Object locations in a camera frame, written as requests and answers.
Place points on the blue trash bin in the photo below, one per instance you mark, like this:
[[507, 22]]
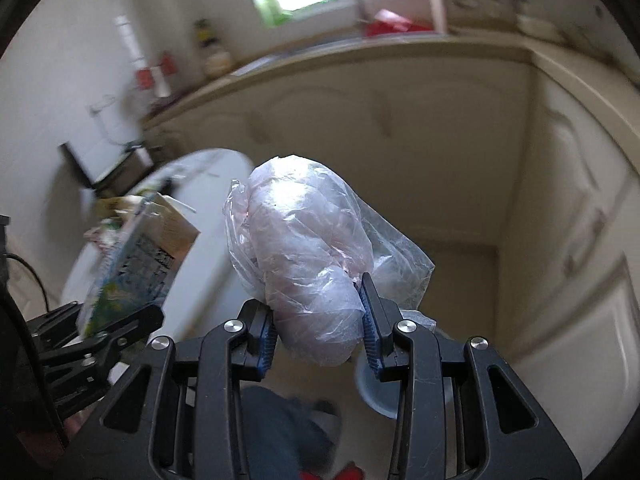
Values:
[[383, 397]]

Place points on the red plastic basin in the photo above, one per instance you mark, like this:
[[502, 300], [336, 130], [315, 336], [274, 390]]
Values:
[[386, 22]]

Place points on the wooden cutting board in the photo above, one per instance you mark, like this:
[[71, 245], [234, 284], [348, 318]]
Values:
[[439, 16]]

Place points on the green dish soap bottle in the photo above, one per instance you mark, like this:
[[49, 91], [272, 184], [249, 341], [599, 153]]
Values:
[[272, 13]]

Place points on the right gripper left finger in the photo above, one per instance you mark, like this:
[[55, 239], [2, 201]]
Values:
[[176, 413]]

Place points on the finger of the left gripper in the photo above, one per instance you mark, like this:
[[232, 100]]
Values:
[[62, 350]]

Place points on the black silver rice cooker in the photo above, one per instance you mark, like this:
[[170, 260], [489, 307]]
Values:
[[115, 177]]

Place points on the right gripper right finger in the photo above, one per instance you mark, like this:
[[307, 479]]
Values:
[[459, 397]]

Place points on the wire utensil rack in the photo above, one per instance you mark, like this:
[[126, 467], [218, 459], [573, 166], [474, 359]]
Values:
[[160, 80]]

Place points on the cream base cabinets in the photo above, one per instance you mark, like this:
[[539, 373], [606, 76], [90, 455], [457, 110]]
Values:
[[513, 163]]

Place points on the glass jar with label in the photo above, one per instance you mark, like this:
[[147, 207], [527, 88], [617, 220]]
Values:
[[216, 61]]

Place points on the milk carton box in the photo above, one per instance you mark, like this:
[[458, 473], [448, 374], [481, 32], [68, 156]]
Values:
[[140, 269]]

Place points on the dark bottle yellow label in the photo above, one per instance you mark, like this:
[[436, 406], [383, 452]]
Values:
[[204, 33]]

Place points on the clear plastic bag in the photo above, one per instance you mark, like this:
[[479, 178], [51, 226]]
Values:
[[302, 240]]

